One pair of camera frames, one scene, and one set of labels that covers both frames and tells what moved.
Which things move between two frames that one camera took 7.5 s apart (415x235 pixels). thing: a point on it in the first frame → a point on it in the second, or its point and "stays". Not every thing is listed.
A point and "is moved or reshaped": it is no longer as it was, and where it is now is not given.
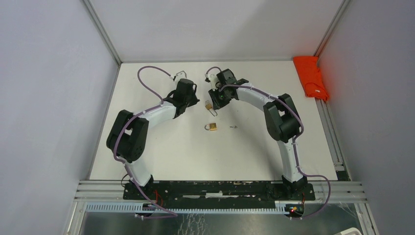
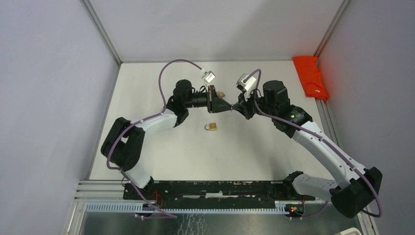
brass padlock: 211,127 stays
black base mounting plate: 218,192 stays
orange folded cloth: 310,78 stays
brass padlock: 208,106 is moved or reshaped
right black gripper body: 220,98 → 249,106
